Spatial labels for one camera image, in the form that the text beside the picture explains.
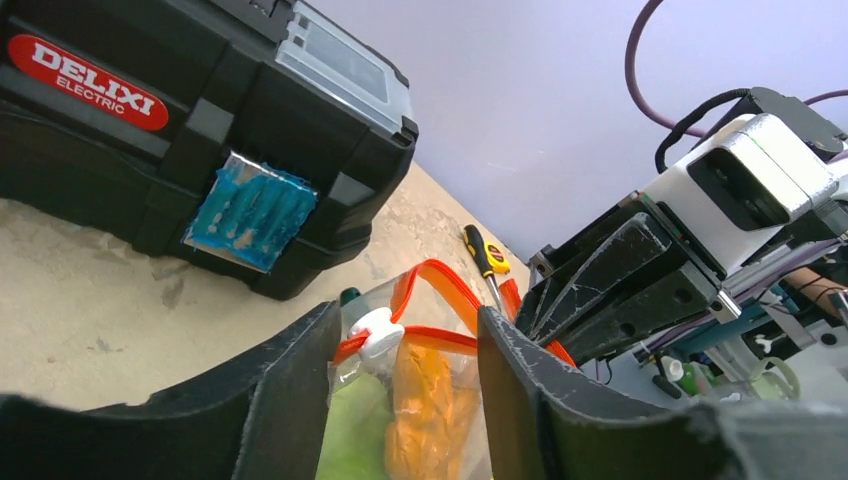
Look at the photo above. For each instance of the yellow handled screwdriver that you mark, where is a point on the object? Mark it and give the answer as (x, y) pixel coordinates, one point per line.
(489, 260)

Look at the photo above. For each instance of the orange food piece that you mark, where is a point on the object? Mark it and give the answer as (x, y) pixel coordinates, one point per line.
(434, 408)

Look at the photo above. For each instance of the green handled screwdriver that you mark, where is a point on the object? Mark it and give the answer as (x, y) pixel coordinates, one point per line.
(348, 295)

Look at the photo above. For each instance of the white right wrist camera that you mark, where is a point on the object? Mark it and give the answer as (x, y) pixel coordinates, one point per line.
(737, 189)

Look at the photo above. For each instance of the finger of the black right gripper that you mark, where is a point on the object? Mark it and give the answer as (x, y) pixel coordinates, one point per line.
(634, 246)

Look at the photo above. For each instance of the clear zip bag orange zipper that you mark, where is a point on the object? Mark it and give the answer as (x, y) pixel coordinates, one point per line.
(429, 306)

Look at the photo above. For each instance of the black toolbox clear lids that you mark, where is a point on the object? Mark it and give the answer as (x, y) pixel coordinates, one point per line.
(254, 139)

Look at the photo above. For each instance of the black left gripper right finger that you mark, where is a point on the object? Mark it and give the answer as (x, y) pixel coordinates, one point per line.
(547, 420)

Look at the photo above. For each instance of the green cabbage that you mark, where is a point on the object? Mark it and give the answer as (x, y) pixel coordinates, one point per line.
(354, 437)

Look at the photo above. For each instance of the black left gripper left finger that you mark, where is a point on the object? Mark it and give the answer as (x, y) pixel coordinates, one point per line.
(259, 415)

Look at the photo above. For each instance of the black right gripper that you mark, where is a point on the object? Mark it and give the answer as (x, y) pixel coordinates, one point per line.
(700, 286)

